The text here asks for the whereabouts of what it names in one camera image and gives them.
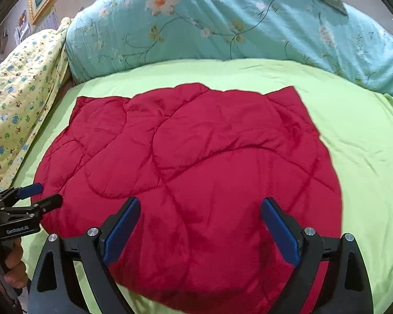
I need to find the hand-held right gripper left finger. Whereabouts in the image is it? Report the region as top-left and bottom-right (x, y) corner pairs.
(28, 197), (142, 314)

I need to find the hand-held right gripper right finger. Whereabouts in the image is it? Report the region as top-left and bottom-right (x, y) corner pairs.
(261, 197), (374, 314)

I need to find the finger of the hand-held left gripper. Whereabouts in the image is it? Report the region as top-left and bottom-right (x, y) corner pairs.
(0, 184), (44, 203)
(2, 194), (63, 220)

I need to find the red quilted jacket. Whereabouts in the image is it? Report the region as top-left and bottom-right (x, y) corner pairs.
(34, 83), (344, 314)

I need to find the person's left hand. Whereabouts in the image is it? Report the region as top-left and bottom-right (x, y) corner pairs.
(0, 235), (25, 282)

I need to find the yellow printed blanket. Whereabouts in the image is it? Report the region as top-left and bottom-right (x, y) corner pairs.
(0, 16), (73, 197)

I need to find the light green bed sheet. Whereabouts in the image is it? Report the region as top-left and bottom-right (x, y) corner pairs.
(11, 57), (393, 314)

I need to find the teal floral quilt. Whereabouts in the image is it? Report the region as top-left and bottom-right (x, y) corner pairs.
(65, 0), (393, 121)

